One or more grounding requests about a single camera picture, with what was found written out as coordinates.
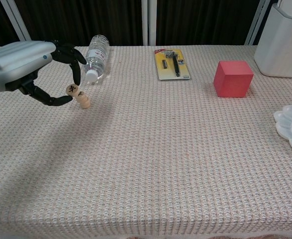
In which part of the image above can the red cube block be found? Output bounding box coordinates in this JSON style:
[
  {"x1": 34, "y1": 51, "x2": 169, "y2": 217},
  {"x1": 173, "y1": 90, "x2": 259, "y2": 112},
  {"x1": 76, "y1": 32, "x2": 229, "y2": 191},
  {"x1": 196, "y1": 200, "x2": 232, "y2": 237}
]
[{"x1": 212, "y1": 60, "x2": 254, "y2": 98}]

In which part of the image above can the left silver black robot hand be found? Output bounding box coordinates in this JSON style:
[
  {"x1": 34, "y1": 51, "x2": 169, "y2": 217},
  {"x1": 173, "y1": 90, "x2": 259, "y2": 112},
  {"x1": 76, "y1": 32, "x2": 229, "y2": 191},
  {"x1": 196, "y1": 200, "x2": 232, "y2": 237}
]
[{"x1": 0, "y1": 39, "x2": 88, "y2": 107}]

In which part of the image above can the white flip-lid trash bin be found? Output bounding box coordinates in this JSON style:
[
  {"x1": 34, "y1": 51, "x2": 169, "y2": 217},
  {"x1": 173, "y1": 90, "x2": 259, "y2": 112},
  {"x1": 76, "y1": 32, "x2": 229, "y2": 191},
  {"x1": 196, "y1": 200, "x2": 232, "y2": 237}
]
[{"x1": 254, "y1": 0, "x2": 292, "y2": 79}]

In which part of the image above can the beige woven tablecloth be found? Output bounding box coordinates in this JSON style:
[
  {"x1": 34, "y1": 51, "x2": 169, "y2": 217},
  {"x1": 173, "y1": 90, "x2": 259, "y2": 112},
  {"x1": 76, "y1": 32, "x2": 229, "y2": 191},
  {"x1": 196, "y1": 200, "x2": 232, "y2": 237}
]
[{"x1": 0, "y1": 44, "x2": 292, "y2": 239}]

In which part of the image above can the yellow razor blister pack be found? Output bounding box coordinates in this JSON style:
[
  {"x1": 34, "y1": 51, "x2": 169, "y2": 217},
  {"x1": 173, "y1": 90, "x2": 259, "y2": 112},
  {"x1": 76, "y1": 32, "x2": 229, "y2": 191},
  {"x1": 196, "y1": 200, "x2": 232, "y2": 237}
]
[{"x1": 153, "y1": 48, "x2": 192, "y2": 81}]

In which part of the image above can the clear plastic water bottle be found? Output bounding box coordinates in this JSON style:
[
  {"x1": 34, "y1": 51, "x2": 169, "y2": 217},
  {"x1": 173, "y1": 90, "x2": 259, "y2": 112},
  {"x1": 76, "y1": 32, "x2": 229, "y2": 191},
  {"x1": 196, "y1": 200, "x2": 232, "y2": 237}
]
[{"x1": 82, "y1": 34, "x2": 110, "y2": 84}]

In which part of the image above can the white metal frame post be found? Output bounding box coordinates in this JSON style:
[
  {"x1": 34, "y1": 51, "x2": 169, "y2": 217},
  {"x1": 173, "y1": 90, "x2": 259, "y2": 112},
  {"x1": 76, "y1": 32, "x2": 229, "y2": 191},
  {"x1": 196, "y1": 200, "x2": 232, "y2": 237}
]
[
  {"x1": 140, "y1": 0, "x2": 157, "y2": 46},
  {"x1": 0, "y1": 0, "x2": 34, "y2": 47},
  {"x1": 244, "y1": 0, "x2": 271, "y2": 46}
]

